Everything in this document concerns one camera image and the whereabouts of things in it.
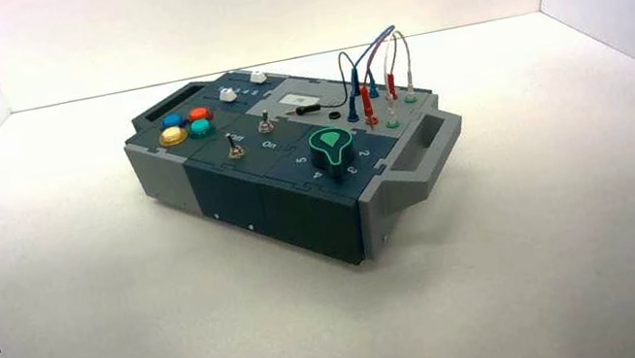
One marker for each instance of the white slider cap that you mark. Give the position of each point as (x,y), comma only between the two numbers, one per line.
(227,95)
(257,76)

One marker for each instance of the red round push button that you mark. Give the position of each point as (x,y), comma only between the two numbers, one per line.
(199,114)

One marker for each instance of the blue round push button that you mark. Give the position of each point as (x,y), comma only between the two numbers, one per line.
(173,121)

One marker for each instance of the green jack socket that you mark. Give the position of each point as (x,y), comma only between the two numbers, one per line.
(392,123)
(411,100)

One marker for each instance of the black jack socket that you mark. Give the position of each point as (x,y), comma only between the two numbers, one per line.
(335,116)

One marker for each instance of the grey and blue task box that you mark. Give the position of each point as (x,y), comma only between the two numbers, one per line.
(270,205)

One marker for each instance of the metal toggle switch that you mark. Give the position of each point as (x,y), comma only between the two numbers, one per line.
(234,150)
(265,125)

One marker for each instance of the yellow round push button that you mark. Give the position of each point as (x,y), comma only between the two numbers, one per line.
(173,136)

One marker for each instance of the black knob with green pointer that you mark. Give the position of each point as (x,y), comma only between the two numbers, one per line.
(333,156)

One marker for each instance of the teal round push button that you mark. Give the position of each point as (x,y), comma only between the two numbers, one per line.
(201,127)

